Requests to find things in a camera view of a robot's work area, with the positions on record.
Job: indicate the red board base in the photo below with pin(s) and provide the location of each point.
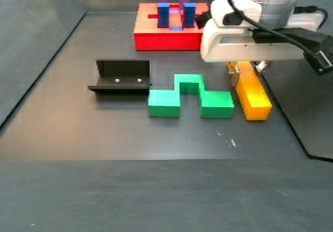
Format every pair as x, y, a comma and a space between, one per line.
171, 38

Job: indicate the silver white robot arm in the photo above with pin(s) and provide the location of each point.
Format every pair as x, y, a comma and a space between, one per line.
226, 40

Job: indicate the blue right upright post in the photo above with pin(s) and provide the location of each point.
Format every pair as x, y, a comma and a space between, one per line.
187, 15

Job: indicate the blue left upright post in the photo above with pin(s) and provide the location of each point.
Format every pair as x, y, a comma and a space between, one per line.
162, 15

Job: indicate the yellow rectangular block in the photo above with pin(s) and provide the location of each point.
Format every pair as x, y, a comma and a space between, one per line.
251, 95

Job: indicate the black angled bracket holder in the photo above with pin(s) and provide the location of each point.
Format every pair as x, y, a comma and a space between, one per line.
121, 75

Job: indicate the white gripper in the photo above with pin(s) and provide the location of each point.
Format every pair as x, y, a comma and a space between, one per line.
229, 33

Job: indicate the green zigzag block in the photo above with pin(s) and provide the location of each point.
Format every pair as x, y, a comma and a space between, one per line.
213, 104

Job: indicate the blue upright post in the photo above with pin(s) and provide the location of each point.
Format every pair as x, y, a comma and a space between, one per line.
187, 15
162, 15

